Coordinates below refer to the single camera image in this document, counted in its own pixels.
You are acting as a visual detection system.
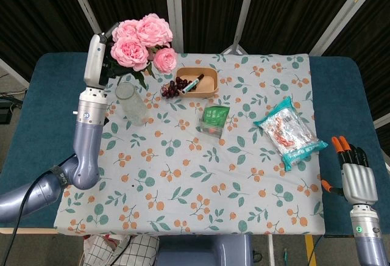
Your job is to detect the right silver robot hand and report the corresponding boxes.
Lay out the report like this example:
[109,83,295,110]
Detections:
[321,135,379,206]

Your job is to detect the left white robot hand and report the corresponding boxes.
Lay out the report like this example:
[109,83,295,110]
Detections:
[83,22,120,88]

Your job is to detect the pink rose bouquet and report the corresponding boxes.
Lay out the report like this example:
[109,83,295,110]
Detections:
[103,13,178,90]

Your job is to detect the clear textured glass vase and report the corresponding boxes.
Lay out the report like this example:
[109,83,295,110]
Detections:
[115,82,151,127]

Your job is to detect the dark teal table cover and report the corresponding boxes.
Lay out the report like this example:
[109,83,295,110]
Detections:
[0,51,390,238]

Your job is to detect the dark red artificial grapes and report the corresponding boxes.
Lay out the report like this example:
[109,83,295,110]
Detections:
[160,76,193,99]

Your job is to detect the teal and silver snack bag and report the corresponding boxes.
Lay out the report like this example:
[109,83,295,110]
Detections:
[253,96,329,172]

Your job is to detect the teal and black marker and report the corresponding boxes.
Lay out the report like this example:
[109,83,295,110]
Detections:
[182,73,205,93]

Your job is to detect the tan wooden tray box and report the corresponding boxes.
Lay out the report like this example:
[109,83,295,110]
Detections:
[175,66,219,99]

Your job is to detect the green tea packet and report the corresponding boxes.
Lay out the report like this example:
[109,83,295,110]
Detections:
[203,105,230,127]

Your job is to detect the green tea snack bag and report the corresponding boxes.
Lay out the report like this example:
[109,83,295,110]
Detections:
[199,118,225,139]

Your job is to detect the fruit and leaf print tablecloth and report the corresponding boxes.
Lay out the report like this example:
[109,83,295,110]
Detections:
[53,52,325,236]

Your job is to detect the blue-grey robot torso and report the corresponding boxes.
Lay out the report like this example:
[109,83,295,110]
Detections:
[155,234,254,266]

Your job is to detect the white checkered bag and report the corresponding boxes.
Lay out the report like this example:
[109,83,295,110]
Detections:
[81,234,160,266]

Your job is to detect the white frame post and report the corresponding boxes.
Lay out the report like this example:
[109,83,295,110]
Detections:
[64,0,102,35]
[163,0,184,53]
[309,0,390,57]
[221,0,260,55]

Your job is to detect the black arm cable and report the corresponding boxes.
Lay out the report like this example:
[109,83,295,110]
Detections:
[0,173,54,266]

